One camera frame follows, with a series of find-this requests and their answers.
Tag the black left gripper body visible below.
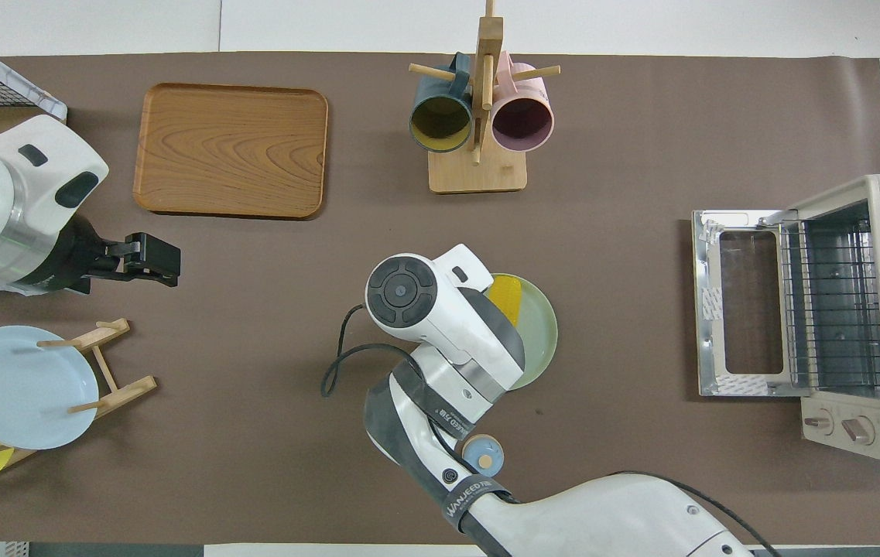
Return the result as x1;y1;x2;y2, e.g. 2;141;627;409
29;213;112;296

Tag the yellow corn cob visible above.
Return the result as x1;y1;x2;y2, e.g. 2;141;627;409
486;275;522;327

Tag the mint green plate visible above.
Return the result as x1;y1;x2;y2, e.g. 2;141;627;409
486;273;559;391

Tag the beige toaster oven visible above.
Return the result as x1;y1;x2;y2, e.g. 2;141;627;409
691;174;880;465

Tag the wooden plate rack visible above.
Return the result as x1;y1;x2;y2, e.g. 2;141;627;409
0;317;158;466

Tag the brown wooden tray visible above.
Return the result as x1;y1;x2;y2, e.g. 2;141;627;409
132;83;330;221

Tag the light blue plate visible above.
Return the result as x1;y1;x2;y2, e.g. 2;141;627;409
0;325;100;451

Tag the brown table mat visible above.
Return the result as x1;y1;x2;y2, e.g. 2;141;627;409
0;53;880;546

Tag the dark blue mug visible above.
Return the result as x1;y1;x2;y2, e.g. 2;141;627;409
409;53;476;154

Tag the wooden mug rack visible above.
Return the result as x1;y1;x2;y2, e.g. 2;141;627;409
409;0;562;194

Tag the small blue bell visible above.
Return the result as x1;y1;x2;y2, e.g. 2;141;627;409
461;435;505;477

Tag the pink mug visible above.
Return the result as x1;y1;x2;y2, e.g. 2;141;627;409
491;51;556;153

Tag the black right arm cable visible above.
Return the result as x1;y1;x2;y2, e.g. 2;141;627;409
321;304;413;399

